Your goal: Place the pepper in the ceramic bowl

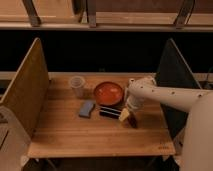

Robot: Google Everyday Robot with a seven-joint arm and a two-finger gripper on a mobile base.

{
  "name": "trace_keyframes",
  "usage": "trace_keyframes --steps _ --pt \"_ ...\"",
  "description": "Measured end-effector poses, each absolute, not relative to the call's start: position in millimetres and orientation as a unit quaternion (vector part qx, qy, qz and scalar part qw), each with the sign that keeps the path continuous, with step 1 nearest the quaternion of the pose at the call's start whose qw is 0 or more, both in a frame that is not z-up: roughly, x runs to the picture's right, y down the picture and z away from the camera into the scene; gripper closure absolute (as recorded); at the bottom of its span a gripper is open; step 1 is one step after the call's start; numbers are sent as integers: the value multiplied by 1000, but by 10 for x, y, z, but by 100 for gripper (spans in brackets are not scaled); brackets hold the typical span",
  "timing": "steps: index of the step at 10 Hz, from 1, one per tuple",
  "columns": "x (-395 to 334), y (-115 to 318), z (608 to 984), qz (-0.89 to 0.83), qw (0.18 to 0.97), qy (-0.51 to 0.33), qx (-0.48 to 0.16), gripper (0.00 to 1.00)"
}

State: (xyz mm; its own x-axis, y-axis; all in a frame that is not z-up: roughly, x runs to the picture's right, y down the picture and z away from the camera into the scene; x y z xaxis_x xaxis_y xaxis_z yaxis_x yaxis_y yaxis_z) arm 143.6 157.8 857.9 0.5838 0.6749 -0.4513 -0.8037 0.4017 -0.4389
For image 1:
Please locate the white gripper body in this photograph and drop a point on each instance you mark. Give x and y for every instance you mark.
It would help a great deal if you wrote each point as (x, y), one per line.
(133, 103)

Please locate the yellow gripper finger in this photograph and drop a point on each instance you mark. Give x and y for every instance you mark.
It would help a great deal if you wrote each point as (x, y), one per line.
(124, 114)

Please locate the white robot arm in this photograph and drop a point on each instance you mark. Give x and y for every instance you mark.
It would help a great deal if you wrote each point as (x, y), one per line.
(197, 150)

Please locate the red ceramic bowl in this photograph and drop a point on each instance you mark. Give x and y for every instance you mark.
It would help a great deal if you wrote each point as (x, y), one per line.
(108, 93)

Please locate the blue sponge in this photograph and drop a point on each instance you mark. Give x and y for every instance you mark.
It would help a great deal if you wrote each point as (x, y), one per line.
(86, 109)

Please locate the right dark side panel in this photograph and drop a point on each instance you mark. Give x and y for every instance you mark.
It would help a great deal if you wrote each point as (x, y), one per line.
(174, 71)

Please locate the clear plastic cup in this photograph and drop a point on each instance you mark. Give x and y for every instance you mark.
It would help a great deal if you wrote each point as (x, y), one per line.
(77, 84)

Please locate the left wooden side panel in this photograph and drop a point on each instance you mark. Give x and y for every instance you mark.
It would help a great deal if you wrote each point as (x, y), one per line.
(22, 100)

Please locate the wooden shelf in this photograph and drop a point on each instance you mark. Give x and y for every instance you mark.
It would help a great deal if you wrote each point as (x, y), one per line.
(111, 15)

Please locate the right metal bracket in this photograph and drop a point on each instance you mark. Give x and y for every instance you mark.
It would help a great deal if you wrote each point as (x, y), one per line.
(184, 13)

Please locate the metal bracket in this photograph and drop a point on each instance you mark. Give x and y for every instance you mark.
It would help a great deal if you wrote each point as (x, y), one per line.
(91, 13)
(184, 13)
(34, 19)

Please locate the middle metal bracket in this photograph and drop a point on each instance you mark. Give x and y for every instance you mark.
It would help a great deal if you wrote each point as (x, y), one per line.
(91, 13)

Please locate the left metal bracket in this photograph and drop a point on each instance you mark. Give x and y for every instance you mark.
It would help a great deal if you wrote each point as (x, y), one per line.
(34, 19)

